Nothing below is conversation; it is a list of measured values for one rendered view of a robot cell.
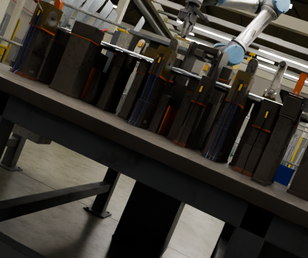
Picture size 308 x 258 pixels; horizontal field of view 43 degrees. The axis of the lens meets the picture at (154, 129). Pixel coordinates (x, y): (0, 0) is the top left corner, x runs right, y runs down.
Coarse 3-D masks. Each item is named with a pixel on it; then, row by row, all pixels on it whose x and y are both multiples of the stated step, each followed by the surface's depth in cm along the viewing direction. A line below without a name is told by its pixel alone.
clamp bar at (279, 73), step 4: (280, 64) 174; (284, 64) 173; (280, 68) 177; (284, 68) 176; (276, 72) 176; (280, 72) 177; (284, 72) 177; (276, 76) 177; (280, 76) 175; (272, 80) 176; (276, 80) 176; (280, 80) 176; (272, 84) 177; (276, 84) 176; (268, 88) 176; (272, 88) 176; (276, 88) 175; (268, 92) 176; (272, 96) 174
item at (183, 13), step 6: (186, 0) 218; (192, 0) 214; (186, 6) 217; (192, 6) 215; (198, 6) 218; (180, 12) 217; (186, 12) 214; (192, 12) 214; (180, 18) 216; (192, 18) 215
